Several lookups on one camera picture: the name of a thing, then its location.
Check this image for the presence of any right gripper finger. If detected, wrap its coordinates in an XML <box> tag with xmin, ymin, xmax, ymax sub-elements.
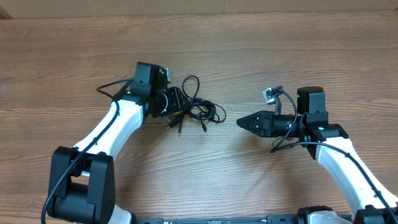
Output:
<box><xmin>236</xmin><ymin>111</ymin><xmax>263</xmax><ymax>125</ymax></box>
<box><xmin>240</xmin><ymin>124</ymin><xmax>264</xmax><ymax>136</ymax></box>

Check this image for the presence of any black usb cable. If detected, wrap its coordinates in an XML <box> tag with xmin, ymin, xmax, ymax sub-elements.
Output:
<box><xmin>166</xmin><ymin>96</ymin><xmax>227</xmax><ymax>133</ymax></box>

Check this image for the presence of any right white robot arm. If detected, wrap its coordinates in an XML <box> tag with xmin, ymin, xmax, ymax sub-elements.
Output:
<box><xmin>236</xmin><ymin>86</ymin><xmax>397</xmax><ymax>223</ymax></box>

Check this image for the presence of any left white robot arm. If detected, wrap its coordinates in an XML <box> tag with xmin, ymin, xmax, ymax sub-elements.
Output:
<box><xmin>40</xmin><ymin>62</ymin><xmax>187</xmax><ymax>223</ymax></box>

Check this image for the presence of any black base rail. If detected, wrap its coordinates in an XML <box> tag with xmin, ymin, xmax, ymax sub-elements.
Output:
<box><xmin>132</xmin><ymin>214</ymin><xmax>305</xmax><ymax>224</ymax></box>

